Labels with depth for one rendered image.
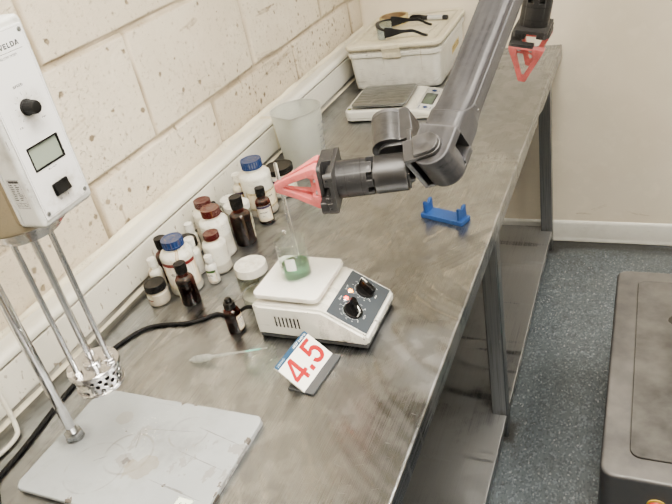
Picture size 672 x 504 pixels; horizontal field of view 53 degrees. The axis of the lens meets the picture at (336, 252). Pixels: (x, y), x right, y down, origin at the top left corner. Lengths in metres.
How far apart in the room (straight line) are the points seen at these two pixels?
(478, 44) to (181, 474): 0.73
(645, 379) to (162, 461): 1.02
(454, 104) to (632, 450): 0.78
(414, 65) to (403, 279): 1.03
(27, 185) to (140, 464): 0.44
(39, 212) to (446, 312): 0.66
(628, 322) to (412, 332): 0.76
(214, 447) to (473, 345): 1.25
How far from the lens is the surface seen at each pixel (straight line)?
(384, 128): 1.02
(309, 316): 1.07
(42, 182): 0.75
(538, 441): 1.93
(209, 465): 0.96
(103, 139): 1.37
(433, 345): 1.07
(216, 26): 1.70
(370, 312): 1.09
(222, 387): 1.08
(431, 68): 2.12
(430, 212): 1.40
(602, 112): 2.48
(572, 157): 2.55
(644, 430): 1.48
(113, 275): 1.33
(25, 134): 0.74
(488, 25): 1.06
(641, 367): 1.61
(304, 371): 1.04
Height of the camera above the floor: 1.43
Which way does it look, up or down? 31 degrees down
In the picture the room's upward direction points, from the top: 12 degrees counter-clockwise
